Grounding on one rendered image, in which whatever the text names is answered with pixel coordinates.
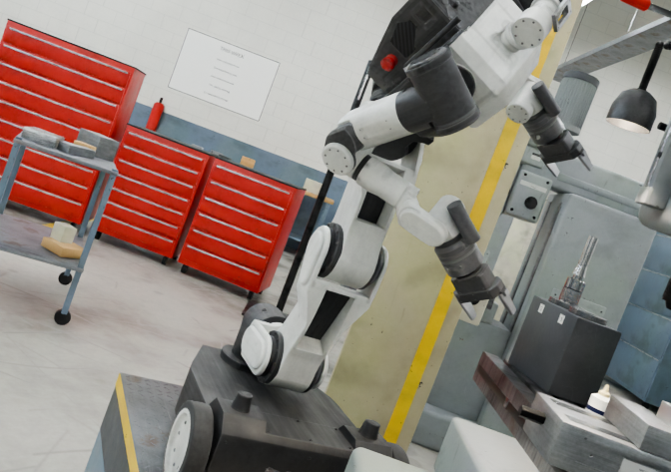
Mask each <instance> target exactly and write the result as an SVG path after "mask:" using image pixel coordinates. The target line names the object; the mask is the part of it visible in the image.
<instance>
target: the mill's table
mask: <svg viewBox="0 0 671 472"><path fill-rule="evenodd" d="M472 379H473V381H474V382H475V383H476V385H477V386H478V388H479V389H480V390H481V392H482V393H483V394H484V396H485V397H486V399H487V400H488V401H489V403H490V404H491V406H492V407H493V408H494V410H495V411H496V412H497V414H498V415H499V417H500V418H501V419H502V421H503V422H504V424H505V425H506V426H507V428H508V429H509V430H510V432H511V433H512V435H513V436H514V437H515V439H516V440H517V442H518V443H519V444H520V446H521V447H522V448H523V450H524V451H525V453H526V454H527V455H528V457H529V458H530V460H531V461H532V462H533V464H534V465H535V466H536V468H537V469H538V471H539V472H568V471H566V470H563V469H560V468H558V467H555V466H552V465H550V464H547V463H546V461H545V460H544V458H543V457H542V456H541V454H540V453H539V451H538V450H537V449H536V447H535V446H534V444H533V443H532V441H531V440H530V439H529V437H528V436H527V434H526V433H525V432H524V430H523V425H524V423H525V420H526V419H524V418H522V417H519V416H518V414H517V411H518V409H519V406H521V405H524V406H527V407H530V408H531V405H532V403H533V400H534V398H535V395H536V393H537V392H540V393H543V394H545V395H548V396H551V397H553V398H556V399H559V400H561V401H564V402H567V403H569V404H572V405H574V406H577V407H580V408H582V409H585V408H586V406H584V405H581V404H578V403H575V402H572V401H569V400H566V399H563V398H560V397H557V396H554V395H551V394H548V393H547V392H545V391H544V390H543V389H542V388H540V387H539V386H538V385H536V384H535V383H534V382H533V381H531V380H530V379H529V378H527V377H526V376H525V375H524V374H522V373H521V372H520V371H518V370H517V369H516V368H515V367H513V366H512V365H511V364H509V363H508V360H507V359H504V360H503V361H502V360H501V359H500V358H499V357H498V356H496V355H494V354H491V353H488V352H486V351H483V352H482V354H481V357H480V359H479V362H478V364H477V367H476V369H475V372H474V375H473V377H472Z"/></svg>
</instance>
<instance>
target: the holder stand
mask: <svg viewBox="0 0 671 472"><path fill-rule="evenodd" d="M607 321H608V320H606V319H604V318H602V317H600V316H598V315H595V314H593V313H590V312H588V311H585V309H583V308H581V307H579V306H574V305H571V304H569V303H566V302H564V301H561V300H559V299H558V298H556V297H554V296H549V299H545V298H542V297H540V296H537V295H535V296H534V297H533V299H532V302H531V304H530V307H529V309H528V312H527V314H526V317H525V319H524V322H523V324H522V327H521V329H520V332H519V334H518V337H517V339H516V342H515V344H514V347H513V349H512V352H511V354H510V357H509V360H508V363H509V364H511V365H512V366H513V367H515V368H516V369H517V370H518V371H520V372H521V373H522V374H524V375H525V376H526V377H527V378H529V379H530V380H531V381H533V382H534V383H535V384H536V385H538V386H539V387H540V388H542V389H543V390H544V391H545V392H547V393H548V394H551V395H554V396H557V397H560V398H563V399H566V400H569V401H572V402H575V403H578V404H581V405H584V406H586V405H587V403H588V401H589V398H590V396H591V394H592V393H598V391H599V388H600V386H601V383H602V381H603V378H604V376H605V374H606V371H607V369H608V366H609V364H610V361H611V359H612V356H613V354H614V351H615V349H616V346H617V344H618V342H619V339H620V337H621V334H622V333H621V332H619V331H617V330H615V329H613V328H611V327H609V326H607V325H606V324H607Z"/></svg>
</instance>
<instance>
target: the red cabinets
mask: <svg viewBox="0 0 671 472"><path fill-rule="evenodd" d="M7 20H8V21H7V24H6V27H5V30H4V33H3V36H2V39H1V42H0V181H1V178H2V175H3V173H4V170H5V167H6V164H7V161H8V158H9V155H10V152H11V150H12V147H13V144H14V142H13V140H14V138H15V137H16V136H18V135H19V134H20V133H21V132H22V131H23V129H24V127H36V128H39V129H42V130H45V131H48V132H50V133H53V134H56V135H59V136H61V137H64V138H65V139H64V141H66V142H69V143H72V144H73V143H74V141H76V140H77V138H78V135H79V132H80V129H81V128H83V129H86V130H89V131H92V132H96V133H99V134H101V135H104V136H106V137H108V138H110V139H113V140H115V141H117V142H119V143H120V144H119V147H118V149H117V152H116V155H115V158H114V164H115V166H116V168H117V170H118V173H119V174H118V177H116V179H115V182H114V185H113V188H112V190H111V192H110V195H109V198H108V201H107V204H106V206H105V209H104V212H103V215H102V218H101V221H100V223H99V226H98V229H97V232H96V235H95V237H94V238H95V239H99V238H100V237H101V234H102V233H103V234H106V235H109V236H113V237H115V238H118V239H121V240H123V241H126V242H129V243H131V244H134V245H137V246H139V247H142V248H145V249H147V250H150V251H153V252H155V253H158V254H161V255H163V256H164V257H163V259H162V264H164V265H166V263H167V261H168V259H169V258H172V259H177V258H178V256H180V257H179V259H178V262H180V263H182V264H183V266H182V268H181V272H182V273H186V271H187V270H188V267H189V266H190V267H192V268H195V269H197V270H200V271H202V272H205V273H207V274H210V275H212V276H215V277H217V278H220V279H222V280H225V281H227V282H230V283H232V284H235V285H237V286H240V287H242V288H245V289H247V290H249V294H248V297H247V299H249V300H251V299H252V297H253V295H254V292H255V293H259V294H262V292H263V290H265V289H266V288H268V287H270V286H271V283H272V281H273V278H274V275H275V273H276V270H277V267H278V265H279V262H280V259H281V257H282V254H283V251H284V249H285V246H286V243H287V241H288V238H289V235H290V233H291V230H292V227H293V225H294V222H295V219H296V217H297V214H298V211H299V209H300V206H301V203H302V201H303V198H304V195H305V192H306V190H307V189H304V188H302V187H299V186H297V185H294V184H291V183H289V182H286V181H283V180H281V179H278V178H276V177H273V176H270V175H268V174H265V173H262V172H260V171H257V170H255V169H252V168H249V167H247V166H244V165H241V164H239V163H236V162H234V161H230V160H227V159H223V158H221V156H218V155H215V154H213V153H210V152H207V151H205V150H202V149H199V148H197V147H194V146H191V145H189V144H186V143H184V142H181V141H178V140H176V139H173V138H170V137H168V136H165V135H162V134H160V133H157V132H154V131H152V130H149V129H146V128H143V127H139V126H136V125H132V124H128V123H129V120H130V118H131V115H132V112H133V109H134V106H135V104H136V101H137V98H138V95H139V92H140V90H141V87H142V84H143V81H144V78H145V76H146V75H147V74H145V73H144V72H142V71H141V70H139V69H138V68H136V67H133V66H131V65H128V64H126V63H123V62H120V61H118V60H115V59H113V58H110V57H107V56H105V55H102V54H100V53H97V52H94V51H92V50H89V49H87V48H84V47H81V46H79V45H76V44H74V43H71V42H68V41H66V40H63V39H61V38H58V37H55V36H53V35H50V34H48V33H45V32H42V31H40V30H37V29H34V28H32V27H29V26H27V25H24V24H21V23H19V22H16V21H14V20H11V19H8V18H7ZM100 172H101V171H98V170H95V169H92V168H89V167H86V166H83V165H80V164H77V163H74V162H71V161H68V160H65V159H62V158H59V157H56V156H53V155H50V154H47V153H44V152H41V151H38V150H35V149H32V148H29V147H26V150H25V152H24V155H23V158H22V161H21V164H20V167H19V170H18V173H17V175H16V178H15V181H14V184H13V187H12V190H11V193H10V196H9V198H8V200H10V201H12V202H15V203H18V204H21V205H24V206H27V207H29V208H32V209H35V210H38V211H41V212H44V213H47V214H49V215H52V216H55V217H58V218H61V219H64V220H67V221H69V222H71V226H73V227H74V228H75V227H76V224H78V225H81V224H82V222H83V219H84V216H85V213H86V210H87V208H88V205H89V202H90V199H91V197H92V194H93V192H94V189H95V186H96V183H97V180H98V178H99V175H100Z"/></svg>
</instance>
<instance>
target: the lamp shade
mask: <svg viewBox="0 0 671 472"><path fill-rule="evenodd" d="M656 113H657V101H656V100H655V99H654V97H653V96H652V95H651V94H650V93H649V92H647V91H646V90H644V89H640V88H632V89H628V90H625V91H622V92H621V93H620V94H619V95H618V97H617V98H616V99H615V100H614V101H613V103H612V104H611V107H610V109H609V112H608V114H607V117H606V119H605V120H606V121H607V122H608V123H610V124H612V125H614V126H616V127H618V128H621V129H624V130H627V131H631V132H635V133H641V134H649V133H650V131H651V129H652V126H653V124H654V121H655V119H656Z"/></svg>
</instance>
